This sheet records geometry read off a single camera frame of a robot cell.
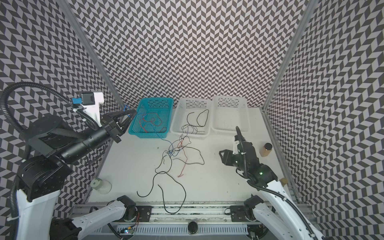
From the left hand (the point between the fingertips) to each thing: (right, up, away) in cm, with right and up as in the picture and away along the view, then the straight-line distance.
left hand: (134, 113), depth 44 cm
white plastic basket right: (+41, +4, +68) cm, 80 cm away
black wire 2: (+15, -6, +61) cm, 63 cm away
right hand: (+32, -18, +30) cm, 47 cm away
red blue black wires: (+8, -18, +35) cm, 40 cm away
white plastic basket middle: (+14, 0, +68) cm, 69 cm away
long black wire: (+9, -49, +32) cm, 59 cm away
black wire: (+19, -6, +64) cm, 67 cm away
